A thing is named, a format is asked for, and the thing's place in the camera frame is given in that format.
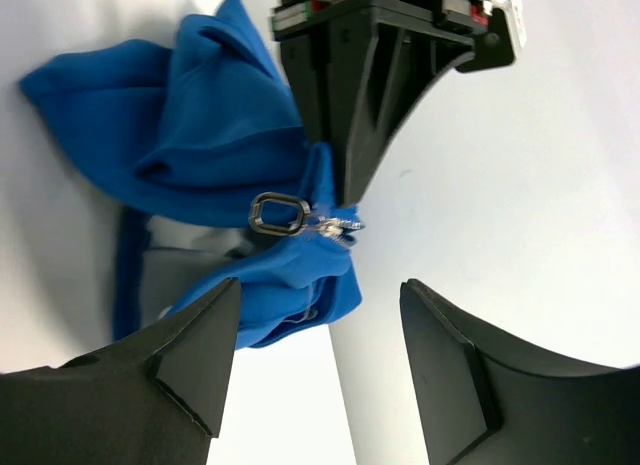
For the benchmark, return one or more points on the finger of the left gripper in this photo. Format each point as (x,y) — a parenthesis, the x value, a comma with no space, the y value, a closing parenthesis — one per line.
(375,80)
(306,63)

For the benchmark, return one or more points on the blue zip-up jacket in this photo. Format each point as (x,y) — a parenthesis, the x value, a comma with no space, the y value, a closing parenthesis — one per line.
(185,138)

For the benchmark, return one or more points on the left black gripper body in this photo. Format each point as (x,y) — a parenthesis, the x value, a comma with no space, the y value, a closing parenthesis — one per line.
(470,19)

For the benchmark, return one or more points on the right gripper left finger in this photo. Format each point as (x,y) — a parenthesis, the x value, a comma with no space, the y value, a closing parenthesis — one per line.
(154,397)

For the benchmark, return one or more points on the metal zipper pull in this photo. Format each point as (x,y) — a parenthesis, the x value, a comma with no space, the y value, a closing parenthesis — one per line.
(282,215)

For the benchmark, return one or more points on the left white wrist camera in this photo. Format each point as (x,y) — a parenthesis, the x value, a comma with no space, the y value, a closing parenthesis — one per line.
(513,11)

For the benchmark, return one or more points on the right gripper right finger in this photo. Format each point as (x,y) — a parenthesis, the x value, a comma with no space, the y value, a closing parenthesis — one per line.
(486,396)

